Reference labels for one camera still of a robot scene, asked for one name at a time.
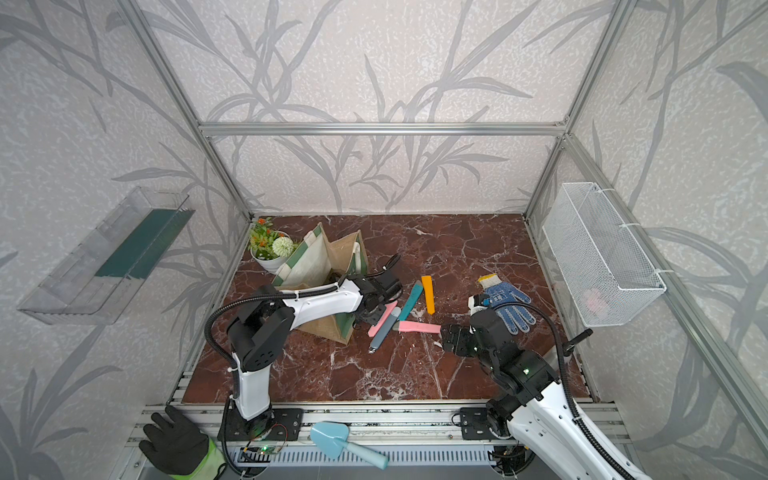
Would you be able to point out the orange utility knife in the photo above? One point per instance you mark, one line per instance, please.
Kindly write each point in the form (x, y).
(428, 289)

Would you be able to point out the teal utility knife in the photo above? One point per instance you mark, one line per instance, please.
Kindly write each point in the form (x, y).
(415, 294)

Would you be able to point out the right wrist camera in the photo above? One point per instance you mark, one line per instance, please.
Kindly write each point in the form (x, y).
(478, 303)

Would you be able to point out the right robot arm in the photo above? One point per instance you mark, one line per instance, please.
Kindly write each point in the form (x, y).
(535, 406)

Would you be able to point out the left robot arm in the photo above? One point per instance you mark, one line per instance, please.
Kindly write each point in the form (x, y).
(250, 333)

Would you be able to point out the black green rubber glove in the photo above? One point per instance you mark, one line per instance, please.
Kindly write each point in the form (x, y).
(179, 448)

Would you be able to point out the pink utility knife lying crosswise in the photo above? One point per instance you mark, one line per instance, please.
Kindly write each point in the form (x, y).
(416, 327)

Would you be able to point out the light blue garden trowel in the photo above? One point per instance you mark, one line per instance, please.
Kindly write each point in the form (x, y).
(332, 439)

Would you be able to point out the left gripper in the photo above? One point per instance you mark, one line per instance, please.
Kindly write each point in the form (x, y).
(375, 321)

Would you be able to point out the clear plastic wall bin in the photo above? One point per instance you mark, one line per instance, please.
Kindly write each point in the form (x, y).
(95, 283)

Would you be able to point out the potted artificial flowers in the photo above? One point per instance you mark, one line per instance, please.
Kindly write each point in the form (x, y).
(269, 247)

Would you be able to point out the white wire mesh basket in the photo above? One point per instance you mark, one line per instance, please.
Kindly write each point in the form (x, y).
(609, 276)

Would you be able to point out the green Christmas jute pouch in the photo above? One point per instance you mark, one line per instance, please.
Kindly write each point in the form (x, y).
(316, 262)

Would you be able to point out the blue dotted work glove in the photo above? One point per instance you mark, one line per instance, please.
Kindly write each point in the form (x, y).
(504, 298)

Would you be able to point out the grey-blue utility knife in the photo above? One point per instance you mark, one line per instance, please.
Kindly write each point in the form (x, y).
(383, 328)

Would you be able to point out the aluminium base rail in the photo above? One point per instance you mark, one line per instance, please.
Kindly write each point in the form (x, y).
(385, 423)

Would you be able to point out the pink utility knife grey tip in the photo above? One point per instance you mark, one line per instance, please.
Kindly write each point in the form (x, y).
(372, 330)

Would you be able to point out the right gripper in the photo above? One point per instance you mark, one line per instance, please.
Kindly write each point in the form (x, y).
(462, 333)

